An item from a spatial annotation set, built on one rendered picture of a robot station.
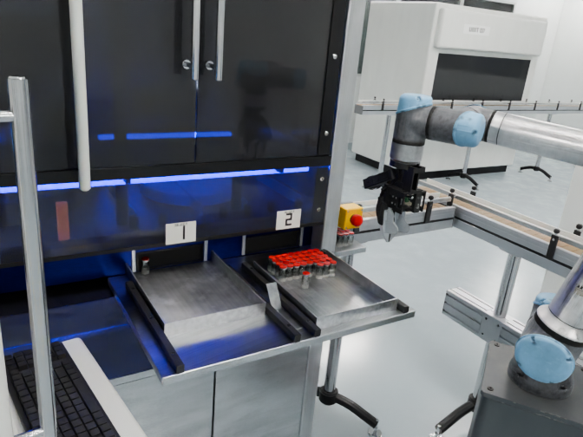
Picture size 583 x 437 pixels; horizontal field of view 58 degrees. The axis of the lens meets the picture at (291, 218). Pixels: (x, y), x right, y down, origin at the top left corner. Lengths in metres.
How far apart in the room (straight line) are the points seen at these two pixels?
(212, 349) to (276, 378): 0.69
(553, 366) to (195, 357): 0.75
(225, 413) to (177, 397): 0.20
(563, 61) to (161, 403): 9.52
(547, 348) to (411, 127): 0.55
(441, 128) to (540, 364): 0.54
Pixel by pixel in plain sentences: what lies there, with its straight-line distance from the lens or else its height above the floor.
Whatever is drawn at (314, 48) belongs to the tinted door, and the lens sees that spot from 1.52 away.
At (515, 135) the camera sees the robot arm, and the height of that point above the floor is 1.38.
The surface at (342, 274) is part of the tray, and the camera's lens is 1.59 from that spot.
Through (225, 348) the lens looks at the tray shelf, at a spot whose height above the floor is 0.88.
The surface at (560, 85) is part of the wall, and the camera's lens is 10.44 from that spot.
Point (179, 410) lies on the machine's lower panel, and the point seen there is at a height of 0.42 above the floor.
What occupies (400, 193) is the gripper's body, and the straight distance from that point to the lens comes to 1.23.
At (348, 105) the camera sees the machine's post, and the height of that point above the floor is 1.36.
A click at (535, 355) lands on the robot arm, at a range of 1.25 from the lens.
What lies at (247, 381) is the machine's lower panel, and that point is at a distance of 1.82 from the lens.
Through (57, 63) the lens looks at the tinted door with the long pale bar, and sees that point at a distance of 1.29.
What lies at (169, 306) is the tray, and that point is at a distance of 1.37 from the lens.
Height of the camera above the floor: 1.57
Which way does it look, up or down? 20 degrees down
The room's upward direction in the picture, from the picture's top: 5 degrees clockwise
